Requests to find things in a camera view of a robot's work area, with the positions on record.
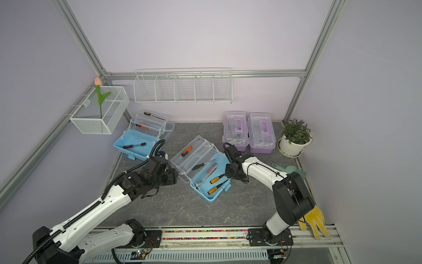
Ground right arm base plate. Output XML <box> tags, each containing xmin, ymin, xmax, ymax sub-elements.
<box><xmin>246</xmin><ymin>228</ymin><xmax>293</xmax><ymax>246</ymax></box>

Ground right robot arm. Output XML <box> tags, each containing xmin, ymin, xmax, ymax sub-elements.
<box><xmin>223</xmin><ymin>143</ymin><xmax>315</xmax><ymax>244</ymax></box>

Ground white mesh wall basket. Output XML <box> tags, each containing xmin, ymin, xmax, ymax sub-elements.
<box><xmin>69</xmin><ymin>86</ymin><xmax>130</xmax><ymax>135</ymax></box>

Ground black screwdriver in middle tray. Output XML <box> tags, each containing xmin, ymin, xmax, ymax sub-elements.
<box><xmin>192</xmin><ymin>160</ymin><xmax>214</xmax><ymax>171</ymax></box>

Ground orange screwdriver in left tray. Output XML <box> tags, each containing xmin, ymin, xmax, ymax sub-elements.
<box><xmin>135</xmin><ymin>124</ymin><xmax>150</xmax><ymax>130</ymax></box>

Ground red handled ratchet wrench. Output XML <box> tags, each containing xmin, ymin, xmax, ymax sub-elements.
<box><xmin>122</xmin><ymin>143</ymin><xmax>147</xmax><ymax>149</ymax></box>

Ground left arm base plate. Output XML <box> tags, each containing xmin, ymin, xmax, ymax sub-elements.
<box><xmin>118</xmin><ymin>229</ymin><xmax>163</xmax><ymax>249</ymax></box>

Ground yellow handled screwdriver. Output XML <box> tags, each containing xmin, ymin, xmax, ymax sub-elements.
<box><xmin>207</xmin><ymin>180</ymin><xmax>227</xmax><ymax>195</ymax></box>
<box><xmin>210</xmin><ymin>174</ymin><xmax>225</xmax><ymax>184</ymax></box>

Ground blue toolbox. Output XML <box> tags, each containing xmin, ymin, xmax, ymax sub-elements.
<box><xmin>170</xmin><ymin>136</ymin><xmax>231</xmax><ymax>204</ymax></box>
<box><xmin>113</xmin><ymin>110</ymin><xmax>175</xmax><ymax>161</ymax></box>

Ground yellow work glove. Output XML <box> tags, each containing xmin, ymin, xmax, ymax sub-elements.
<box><xmin>298</xmin><ymin>206</ymin><xmax>330</xmax><ymax>239</ymax></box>

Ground potted green plant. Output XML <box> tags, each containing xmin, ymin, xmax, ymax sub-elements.
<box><xmin>278</xmin><ymin>119</ymin><xmax>313</xmax><ymax>158</ymax></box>

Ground pink artificial tulip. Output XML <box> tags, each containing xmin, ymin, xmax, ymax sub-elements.
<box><xmin>94</xmin><ymin>77</ymin><xmax>111</xmax><ymax>119</ymax></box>

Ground white wire wall shelf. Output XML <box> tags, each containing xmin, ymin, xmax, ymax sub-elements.
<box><xmin>134</xmin><ymin>68</ymin><xmax>233</xmax><ymax>104</ymax></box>

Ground orange screwdriver in middle lid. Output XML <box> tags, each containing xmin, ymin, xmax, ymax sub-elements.
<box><xmin>181</xmin><ymin>146</ymin><xmax>193</xmax><ymax>157</ymax></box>

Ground purple toolbox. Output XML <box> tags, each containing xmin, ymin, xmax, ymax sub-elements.
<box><xmin>222</xmin><ymin>111</ymin><xmax>249</xmax><ymax>151</ymax></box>
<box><xmin>247</xmin><ymin>113</ymin><xmax>276</xmax><ymax>154</ymax></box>

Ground black yellow screwdriver in lid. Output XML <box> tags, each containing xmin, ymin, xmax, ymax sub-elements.
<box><xmin>144</xmin><ymin>112</ymin><xmax>167</xmax><ymax>121</ymax></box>

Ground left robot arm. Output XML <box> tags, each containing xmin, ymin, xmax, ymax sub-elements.
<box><xmin>24</xmin><ymin>156</ymin><xmax>178</xmax><ymax>264</ymax></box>

